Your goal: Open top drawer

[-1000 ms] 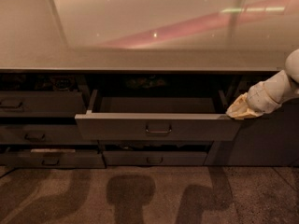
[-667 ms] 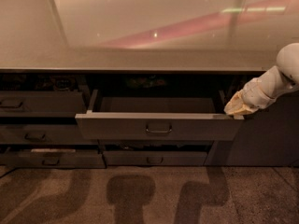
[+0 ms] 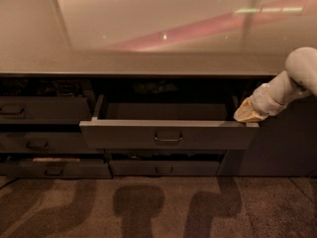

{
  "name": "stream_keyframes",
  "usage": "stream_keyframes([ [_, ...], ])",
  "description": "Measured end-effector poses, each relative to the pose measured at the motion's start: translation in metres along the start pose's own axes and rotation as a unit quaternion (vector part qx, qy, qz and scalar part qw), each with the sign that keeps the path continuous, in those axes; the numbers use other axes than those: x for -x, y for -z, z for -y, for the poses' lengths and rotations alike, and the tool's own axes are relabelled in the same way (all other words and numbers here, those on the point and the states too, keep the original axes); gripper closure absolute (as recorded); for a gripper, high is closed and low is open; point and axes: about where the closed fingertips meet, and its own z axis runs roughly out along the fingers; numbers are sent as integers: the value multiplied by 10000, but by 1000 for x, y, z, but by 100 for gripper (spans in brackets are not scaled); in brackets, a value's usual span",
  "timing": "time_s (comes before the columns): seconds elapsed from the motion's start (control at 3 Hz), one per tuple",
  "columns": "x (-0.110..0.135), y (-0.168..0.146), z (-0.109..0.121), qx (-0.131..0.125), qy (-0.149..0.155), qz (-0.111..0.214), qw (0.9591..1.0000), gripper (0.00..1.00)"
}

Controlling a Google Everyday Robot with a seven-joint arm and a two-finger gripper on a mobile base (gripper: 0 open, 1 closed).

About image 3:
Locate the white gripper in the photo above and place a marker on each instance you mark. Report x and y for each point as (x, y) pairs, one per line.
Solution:
(266, 99)

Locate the grey drawer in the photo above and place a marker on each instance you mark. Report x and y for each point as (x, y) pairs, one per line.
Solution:
(83, 169)
(44, 143)
(164, 168)
(43, 110)
(165, 126)
(166, 151)

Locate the dark item in left drawer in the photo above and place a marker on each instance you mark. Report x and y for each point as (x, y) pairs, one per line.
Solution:
(66, 88)

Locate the dark grey cabinet door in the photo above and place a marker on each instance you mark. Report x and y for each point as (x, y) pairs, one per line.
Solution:
(284, 146)

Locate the green snack bag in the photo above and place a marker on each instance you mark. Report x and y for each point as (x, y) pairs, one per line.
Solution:
(154, 87)

